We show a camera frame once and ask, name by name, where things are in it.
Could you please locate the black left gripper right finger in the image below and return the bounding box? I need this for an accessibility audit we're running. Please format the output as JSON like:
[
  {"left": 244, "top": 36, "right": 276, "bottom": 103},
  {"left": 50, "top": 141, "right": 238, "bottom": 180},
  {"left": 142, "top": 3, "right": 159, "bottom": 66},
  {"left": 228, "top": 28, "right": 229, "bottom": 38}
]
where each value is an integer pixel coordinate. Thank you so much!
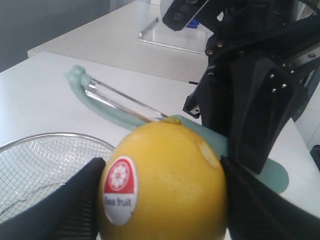
[{"left": 220, "top": 156, "right": 320, "bottom": 240}]

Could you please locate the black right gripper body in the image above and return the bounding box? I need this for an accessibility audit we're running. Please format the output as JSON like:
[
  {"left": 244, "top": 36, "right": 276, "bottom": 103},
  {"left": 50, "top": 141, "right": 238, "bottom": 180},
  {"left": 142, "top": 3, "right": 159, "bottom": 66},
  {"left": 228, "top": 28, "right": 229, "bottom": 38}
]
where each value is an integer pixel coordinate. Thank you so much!
[{"left": 182, "top": 0, "right": 320, "bottom": 118}]

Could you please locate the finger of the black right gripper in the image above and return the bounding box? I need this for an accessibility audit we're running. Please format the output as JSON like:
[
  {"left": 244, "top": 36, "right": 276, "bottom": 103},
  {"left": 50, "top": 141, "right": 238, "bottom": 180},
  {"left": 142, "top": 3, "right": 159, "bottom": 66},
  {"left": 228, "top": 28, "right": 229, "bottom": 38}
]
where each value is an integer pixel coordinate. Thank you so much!
[
  {"left": 228, "top": 56, "right": 308, "bottom": 174},
  {"left": 198, "top": 65, "right": 233, "bottom": 137}
]

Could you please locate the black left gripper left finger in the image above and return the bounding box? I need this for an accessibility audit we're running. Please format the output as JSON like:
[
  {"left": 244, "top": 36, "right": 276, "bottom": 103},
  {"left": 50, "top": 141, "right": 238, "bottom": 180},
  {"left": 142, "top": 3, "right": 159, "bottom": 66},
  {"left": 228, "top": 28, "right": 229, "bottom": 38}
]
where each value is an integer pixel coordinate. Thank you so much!
[{"left": 0, "top": 157, "right": 106, "bottom": 240}]

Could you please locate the yellow lemon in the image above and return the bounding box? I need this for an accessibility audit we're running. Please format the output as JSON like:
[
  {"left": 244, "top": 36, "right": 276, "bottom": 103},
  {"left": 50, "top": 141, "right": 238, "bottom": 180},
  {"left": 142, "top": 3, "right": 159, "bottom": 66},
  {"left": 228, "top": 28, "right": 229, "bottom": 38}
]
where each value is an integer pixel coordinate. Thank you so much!
[{"left": 97, "top": 117, "right": 228, "bottom": 240}]

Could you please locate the teal handled peeler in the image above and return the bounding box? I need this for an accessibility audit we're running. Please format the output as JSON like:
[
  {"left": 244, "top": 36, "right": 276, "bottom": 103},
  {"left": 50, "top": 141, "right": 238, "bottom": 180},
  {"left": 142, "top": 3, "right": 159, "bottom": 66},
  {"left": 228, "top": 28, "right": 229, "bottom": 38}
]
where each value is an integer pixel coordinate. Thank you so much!
[{"left": 65, "top": 65, "right": 290, "bottom": 194}]

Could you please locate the clear acrylic stand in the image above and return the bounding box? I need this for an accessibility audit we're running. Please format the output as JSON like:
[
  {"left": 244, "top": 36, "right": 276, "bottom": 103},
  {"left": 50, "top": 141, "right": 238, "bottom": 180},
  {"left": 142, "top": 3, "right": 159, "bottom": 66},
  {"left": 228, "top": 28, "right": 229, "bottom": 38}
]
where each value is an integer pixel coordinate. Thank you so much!
[{"left": 138, "top": 17, "right": 213, "bottom": 55}]

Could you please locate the white side table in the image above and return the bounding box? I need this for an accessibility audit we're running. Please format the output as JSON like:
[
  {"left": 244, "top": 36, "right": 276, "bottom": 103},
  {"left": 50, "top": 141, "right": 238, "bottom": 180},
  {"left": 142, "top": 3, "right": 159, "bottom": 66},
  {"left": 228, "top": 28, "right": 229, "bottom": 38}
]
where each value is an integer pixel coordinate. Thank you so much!
[{"left": 27, "top": 1, "right": 208, "bottom": 82}]

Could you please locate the oval wire mesh basket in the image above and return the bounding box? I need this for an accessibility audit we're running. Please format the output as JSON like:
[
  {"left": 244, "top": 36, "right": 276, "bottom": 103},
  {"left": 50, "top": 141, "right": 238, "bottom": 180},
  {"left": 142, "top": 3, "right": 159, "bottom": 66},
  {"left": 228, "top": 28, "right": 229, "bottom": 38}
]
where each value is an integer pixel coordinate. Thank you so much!
[{"left": 0, "top": 132, "right": 114, "bottom": 222}]

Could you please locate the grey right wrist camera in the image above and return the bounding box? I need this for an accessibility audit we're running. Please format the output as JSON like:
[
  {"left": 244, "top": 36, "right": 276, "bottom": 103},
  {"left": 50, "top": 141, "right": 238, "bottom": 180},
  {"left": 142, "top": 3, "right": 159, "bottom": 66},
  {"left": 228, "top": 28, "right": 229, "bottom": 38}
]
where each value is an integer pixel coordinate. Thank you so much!
[{"left": 159, "top": 0, "right": 208, "bottom": 31}]

